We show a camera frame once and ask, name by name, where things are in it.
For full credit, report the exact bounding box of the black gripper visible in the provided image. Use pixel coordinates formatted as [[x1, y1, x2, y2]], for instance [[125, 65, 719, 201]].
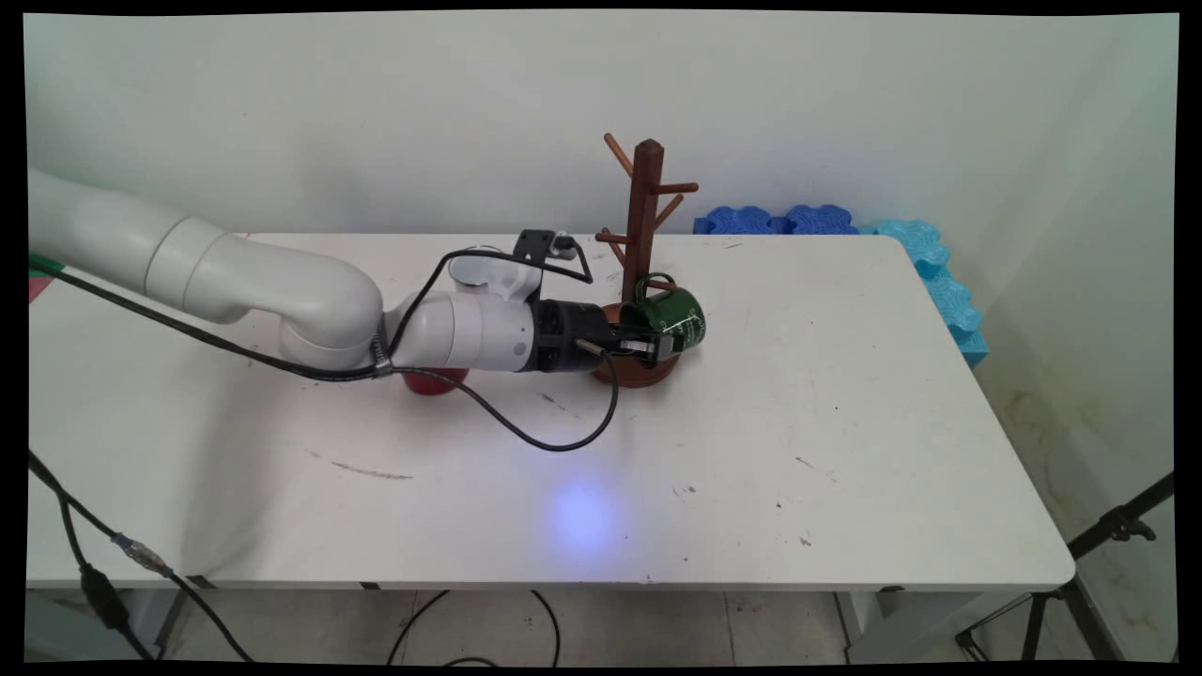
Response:
[[532, 299, 677, 375]]

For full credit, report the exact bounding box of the green enamel mug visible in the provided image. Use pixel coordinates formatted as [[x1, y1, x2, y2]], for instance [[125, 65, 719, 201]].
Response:
[[620, 273, 707, 356]]

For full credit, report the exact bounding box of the brown wooden mug tree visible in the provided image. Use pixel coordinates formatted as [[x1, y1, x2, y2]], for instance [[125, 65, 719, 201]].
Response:
[[592, 133, 701, 389]]

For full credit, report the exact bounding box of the dark blue foam mat piece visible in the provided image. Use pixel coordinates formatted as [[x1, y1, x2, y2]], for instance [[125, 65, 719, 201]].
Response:
[[784, 205, 860, 236], [694, 206, 788, 236]]

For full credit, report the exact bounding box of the red mug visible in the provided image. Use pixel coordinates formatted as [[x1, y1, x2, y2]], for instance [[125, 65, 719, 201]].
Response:
[[403, 367, 470, 396]]

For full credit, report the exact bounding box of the light blue foam mat piece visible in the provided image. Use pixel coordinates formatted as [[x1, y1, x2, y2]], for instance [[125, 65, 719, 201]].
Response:
[[924, 270, 983, 331], [859, 220, 951, 279], [948, 324, 990, 369]]

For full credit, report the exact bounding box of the white table leg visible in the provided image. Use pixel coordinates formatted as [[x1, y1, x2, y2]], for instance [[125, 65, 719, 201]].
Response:
[[834, 588, 1034, 664]]

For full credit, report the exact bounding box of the black tripod stand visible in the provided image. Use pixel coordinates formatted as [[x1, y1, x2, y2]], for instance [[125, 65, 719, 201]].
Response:
[[956, 472, 1177, 663]]

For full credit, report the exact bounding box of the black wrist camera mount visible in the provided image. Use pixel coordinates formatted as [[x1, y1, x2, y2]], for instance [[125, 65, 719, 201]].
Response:
[[513, 229, 578, 275]]

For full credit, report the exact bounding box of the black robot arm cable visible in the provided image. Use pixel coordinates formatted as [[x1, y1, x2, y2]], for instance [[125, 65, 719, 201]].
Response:
[[28, 259, 621, 453]]

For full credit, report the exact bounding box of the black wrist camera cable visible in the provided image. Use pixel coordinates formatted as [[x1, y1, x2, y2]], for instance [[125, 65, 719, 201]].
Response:
[[383, 246, 594, 362]]

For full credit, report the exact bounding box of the black cable under table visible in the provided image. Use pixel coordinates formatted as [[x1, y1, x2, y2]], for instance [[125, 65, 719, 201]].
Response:
[[386, 589, 562, 668]]

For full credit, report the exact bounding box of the black cable with connector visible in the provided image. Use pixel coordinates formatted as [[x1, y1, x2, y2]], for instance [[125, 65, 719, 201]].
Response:
[[28, 451, 256, 664]]

